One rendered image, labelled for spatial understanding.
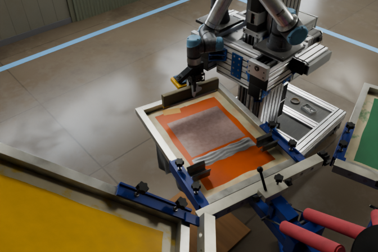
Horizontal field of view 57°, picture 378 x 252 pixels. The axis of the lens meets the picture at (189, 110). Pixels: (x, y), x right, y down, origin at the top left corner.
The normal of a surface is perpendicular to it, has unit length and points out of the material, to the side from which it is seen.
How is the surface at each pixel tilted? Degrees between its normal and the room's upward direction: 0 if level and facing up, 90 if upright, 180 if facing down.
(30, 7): 90
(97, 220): 32
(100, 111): 0
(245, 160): 0
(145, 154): 0
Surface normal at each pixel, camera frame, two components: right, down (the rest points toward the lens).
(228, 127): 0.00, -0.77
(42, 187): 0.52, -0.65
